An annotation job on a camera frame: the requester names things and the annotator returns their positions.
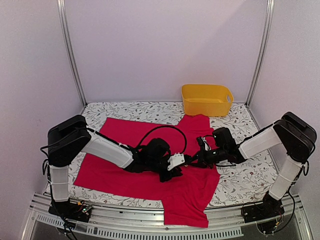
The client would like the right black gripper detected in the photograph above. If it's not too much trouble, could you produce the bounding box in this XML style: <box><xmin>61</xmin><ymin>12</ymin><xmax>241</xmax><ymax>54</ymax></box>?
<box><xmin>187</xmin><ymin>146</ymin><xmax>227</xmax><ymax>169</ymax></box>

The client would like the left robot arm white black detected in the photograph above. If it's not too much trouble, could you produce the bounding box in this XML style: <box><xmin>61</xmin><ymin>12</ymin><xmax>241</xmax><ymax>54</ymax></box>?
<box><xmin>40</xmin><ymin>115</ymin><xmax>186</xmax><ymax>217</ymax></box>

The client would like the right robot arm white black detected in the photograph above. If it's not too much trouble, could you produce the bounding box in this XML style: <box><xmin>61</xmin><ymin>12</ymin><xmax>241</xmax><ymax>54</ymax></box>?
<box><xmin>195</xmin><ymin>111</ymin><xmax>318</xmax><ymax>218</ymax></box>

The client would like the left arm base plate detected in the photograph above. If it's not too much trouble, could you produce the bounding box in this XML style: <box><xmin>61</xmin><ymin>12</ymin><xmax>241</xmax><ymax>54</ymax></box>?
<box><xmin>48</xmin><ymin>200</ymin><xmax>93</xmax><ymax>223</ymax></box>

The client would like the floral patterned table mat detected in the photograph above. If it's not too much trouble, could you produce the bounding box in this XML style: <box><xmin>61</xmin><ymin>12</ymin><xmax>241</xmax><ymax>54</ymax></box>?
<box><xmin>44</xmin><ymin>100</ymin><xmax>280</xmax><ymax>209</ymax></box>

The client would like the aluminium front rail frame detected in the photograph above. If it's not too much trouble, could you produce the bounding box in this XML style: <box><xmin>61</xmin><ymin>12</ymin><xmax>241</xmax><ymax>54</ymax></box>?
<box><xmin>22</xmin><ymin>192</ymin><xmax>313</xmax><ymax>240</ymax></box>

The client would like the left aluminium frame post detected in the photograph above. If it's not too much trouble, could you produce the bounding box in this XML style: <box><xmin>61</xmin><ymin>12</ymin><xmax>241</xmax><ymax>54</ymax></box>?
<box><xmin>56</xmin><ymin>0</ymin><xmax>88</xmax><ymax>107</ymax></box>

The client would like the aluminium frame post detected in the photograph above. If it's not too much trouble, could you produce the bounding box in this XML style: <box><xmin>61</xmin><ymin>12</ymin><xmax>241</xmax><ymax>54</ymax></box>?
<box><xmin>245</xmin><ymin>0</ymin><xmax>275</xmax><ymax>108</ymax></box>
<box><xmin>56</xmin><ymin>0</ymin><xmax>88</xmax><ymax>107</ymax></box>

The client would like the right aluminium frame post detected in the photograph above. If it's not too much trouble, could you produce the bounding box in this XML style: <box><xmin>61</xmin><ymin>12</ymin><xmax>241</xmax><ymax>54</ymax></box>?
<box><xmin>245</xmin><ymin>0</ymin><xmax>275</xmax><ymax>108</ymax></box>

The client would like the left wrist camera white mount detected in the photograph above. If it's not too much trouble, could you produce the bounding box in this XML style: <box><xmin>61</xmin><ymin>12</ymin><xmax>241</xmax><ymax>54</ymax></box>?
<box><xmin>167</xmin><ymin>153</ymin><xmax>185</xmax><ymax>171</ymax></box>

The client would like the red t-shirt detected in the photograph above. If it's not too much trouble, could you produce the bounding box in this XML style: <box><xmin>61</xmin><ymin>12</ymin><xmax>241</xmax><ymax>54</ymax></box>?
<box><xmin>73</xmin><ymin>115</ymin><xmax>220</xmax><ymax>228</ymax></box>

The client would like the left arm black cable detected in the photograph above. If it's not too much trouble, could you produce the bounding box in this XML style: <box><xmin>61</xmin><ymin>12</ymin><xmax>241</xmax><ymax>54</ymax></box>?
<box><xmin>136</xmin><ymin>124</ymin><xmax>188</xmax><ymax>158</ymax></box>

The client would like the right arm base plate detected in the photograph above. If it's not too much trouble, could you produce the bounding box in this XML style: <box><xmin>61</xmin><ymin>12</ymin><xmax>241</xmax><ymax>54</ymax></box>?
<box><xmin>241</xmin><ymin>197</ymin><xmax>285</xmax><ymax>223</ymax></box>

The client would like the yellow plastic basket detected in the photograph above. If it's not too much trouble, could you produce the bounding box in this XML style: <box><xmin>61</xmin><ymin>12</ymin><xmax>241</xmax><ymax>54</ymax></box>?
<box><xmin>181</xmin><ymin>84</ymin><xmax>234</xmax><ymax>117</ymax></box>

